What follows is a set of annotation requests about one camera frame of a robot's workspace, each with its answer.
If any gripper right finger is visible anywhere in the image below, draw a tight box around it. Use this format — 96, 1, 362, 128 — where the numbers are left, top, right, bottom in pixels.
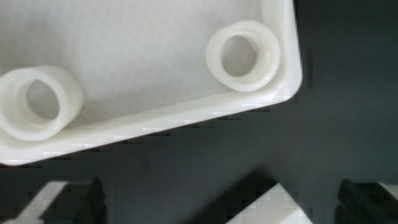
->
334, 179, 398, 224

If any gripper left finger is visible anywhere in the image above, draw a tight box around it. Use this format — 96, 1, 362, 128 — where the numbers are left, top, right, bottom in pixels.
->
0, 178, 108, 224

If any white desk top tray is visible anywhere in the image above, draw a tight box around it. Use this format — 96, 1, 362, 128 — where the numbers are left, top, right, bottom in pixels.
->
0, 0, 302, 165

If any white L-shaped corner guide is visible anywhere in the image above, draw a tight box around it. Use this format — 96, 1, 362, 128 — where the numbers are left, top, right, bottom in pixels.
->
225, 184, 312, 224

